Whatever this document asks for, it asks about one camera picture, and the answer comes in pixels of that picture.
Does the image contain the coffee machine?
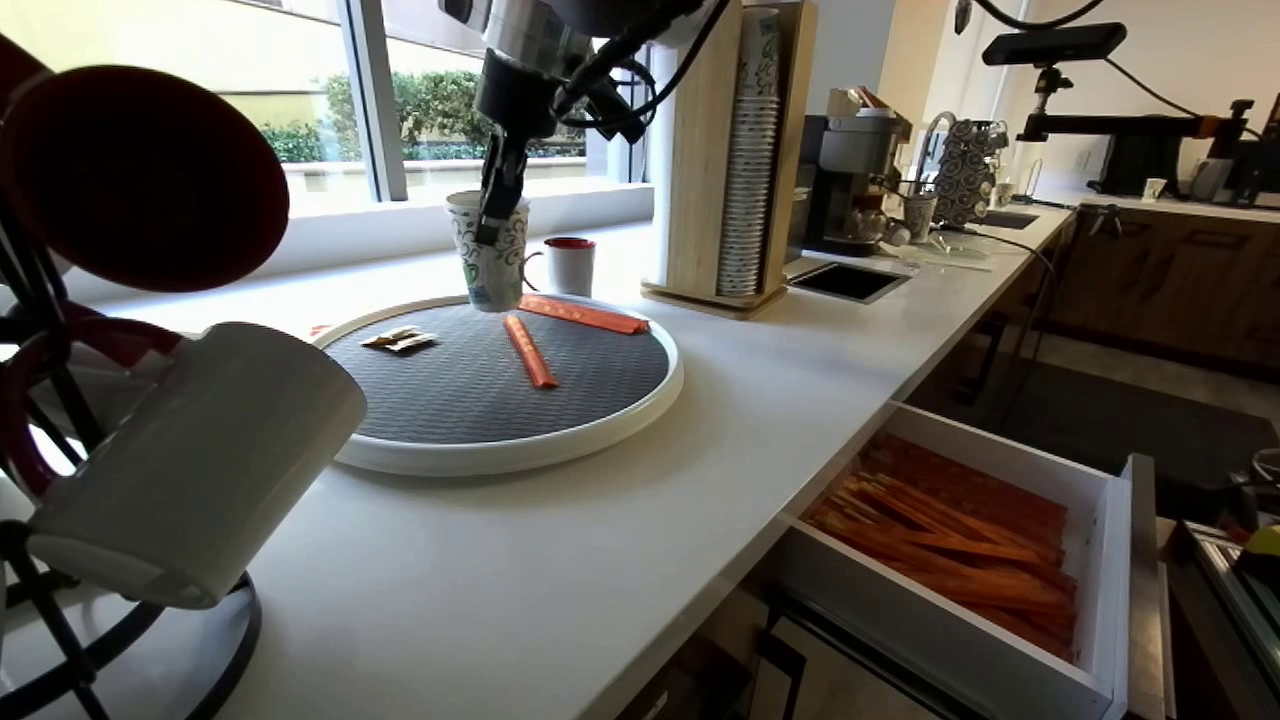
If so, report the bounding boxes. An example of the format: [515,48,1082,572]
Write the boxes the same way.
[803,88,912,258]

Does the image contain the black counter inset tray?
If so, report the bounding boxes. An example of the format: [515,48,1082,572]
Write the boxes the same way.
[790,261,904,304]

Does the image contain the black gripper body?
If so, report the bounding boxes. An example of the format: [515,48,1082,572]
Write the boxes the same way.
[475,54,557,140]

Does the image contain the black wire mug rack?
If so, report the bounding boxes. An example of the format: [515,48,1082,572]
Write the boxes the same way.
[0,231,265,720]

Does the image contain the wooden cup dispenser stand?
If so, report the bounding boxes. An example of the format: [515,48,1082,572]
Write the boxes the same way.
[645,0,816,313]

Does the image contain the red mug on rack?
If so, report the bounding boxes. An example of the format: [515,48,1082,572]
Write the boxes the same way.
[0,65,288,291]

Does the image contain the open white drawer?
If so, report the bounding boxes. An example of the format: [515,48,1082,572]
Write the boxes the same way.
[754,404,1147,720]

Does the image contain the white mug on rack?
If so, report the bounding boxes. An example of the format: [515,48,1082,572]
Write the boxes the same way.
[27,324,368,607]

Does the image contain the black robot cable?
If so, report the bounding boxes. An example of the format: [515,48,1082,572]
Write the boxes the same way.
[551,0,736,149]

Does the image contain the small white tea bag packet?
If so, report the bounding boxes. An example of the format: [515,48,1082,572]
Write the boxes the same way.
[360,324,441,358]

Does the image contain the glass jar rack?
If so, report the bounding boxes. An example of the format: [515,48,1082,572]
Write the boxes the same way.
[912,113,1007,229]

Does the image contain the camera on black stand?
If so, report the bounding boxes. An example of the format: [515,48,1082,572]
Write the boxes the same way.
[978,24,1225,198]

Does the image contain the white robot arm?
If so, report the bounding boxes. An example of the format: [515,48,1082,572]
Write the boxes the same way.
[435,0,702,250]

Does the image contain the white mug red interior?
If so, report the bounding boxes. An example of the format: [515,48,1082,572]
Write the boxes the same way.
[545,236,594,295]

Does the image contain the orange sticks in drawer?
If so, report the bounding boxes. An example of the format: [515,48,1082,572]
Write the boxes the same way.
[803,437,1076,661]

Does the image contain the orange sugar stick packet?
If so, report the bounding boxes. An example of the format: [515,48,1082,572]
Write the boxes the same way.
[504,316,560,394]

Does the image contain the round grey white tray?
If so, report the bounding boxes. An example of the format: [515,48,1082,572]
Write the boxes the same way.
[321,295,684,479]

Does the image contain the patterned paper coffee cup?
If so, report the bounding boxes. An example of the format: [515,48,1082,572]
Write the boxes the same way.
[444,188,526,313]

